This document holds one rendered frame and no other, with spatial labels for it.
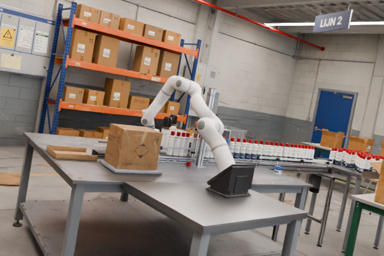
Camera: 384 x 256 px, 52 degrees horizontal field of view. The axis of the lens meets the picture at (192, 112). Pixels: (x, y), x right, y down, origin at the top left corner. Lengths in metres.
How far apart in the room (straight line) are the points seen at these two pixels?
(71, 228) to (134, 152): 0.63
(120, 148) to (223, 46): 7.32
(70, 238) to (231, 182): 1.02
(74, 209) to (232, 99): 8.05
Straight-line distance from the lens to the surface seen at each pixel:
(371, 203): 3.78
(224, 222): 2.05
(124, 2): 8.07
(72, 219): 2.47
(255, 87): 10.75
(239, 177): 2.54
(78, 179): 2.38
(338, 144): 8.79
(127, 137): 2.65
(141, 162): 2.74
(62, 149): 3.11
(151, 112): 3.05
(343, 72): 11.23
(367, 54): 11.06
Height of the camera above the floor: 1.45
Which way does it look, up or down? 3 degrees down
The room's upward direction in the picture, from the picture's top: 10 degrees clockwise
